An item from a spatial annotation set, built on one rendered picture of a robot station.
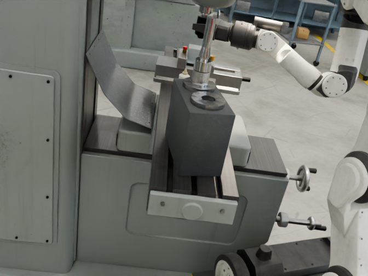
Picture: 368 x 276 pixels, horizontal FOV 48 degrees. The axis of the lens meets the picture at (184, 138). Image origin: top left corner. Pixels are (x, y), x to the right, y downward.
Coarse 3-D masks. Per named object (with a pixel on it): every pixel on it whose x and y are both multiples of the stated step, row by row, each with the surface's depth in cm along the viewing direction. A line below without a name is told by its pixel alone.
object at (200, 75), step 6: (198, 66) 108; (204, 66) 107; (210, 66) 108; (198, 72) 108; (204, 72) 108; (192, 78) 110; (198, 78) 109; (204, 78) 109; (198, 84) 110; (204, 84) 110
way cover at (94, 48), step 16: (96, 48) 143; (96, 64) 138; (112, 64) 157; (112, 80) 150; (128, 80) 165; (112, 96) 142; (128, 96) 155; (144, 96) 163; (128, 112) 145; (144, 112) 151
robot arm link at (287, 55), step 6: (282, 42) 141; (276, 48) 142; (282, 48) 141; (288, 48) 139; (270, 54) 143; (276, 54) 142; (282, 54) 141; (288, 54) 135; (294, 54) 136; (276, 60) 141; (282, 60) 136; (288, 60) 136; (282, 66) 139
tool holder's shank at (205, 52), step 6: (210, 18) 103; (210, 24) 103; (210, 30) 104; (204, 36) 105; (210, 36) 105; (204, 42) 106; (210, 42) 106; (204, 48) 106; (210, 48) 107; (204, 54) 107; (204, 60) 108
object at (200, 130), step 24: (192, 96) 103; (216, 96) 106; (168, 120) 121; (192, 120) 99; (216, 120) 101; (168, 144) 119; (192, 144) 103; (216, 144) 104; (192, 168) 106; (216, 168) 108
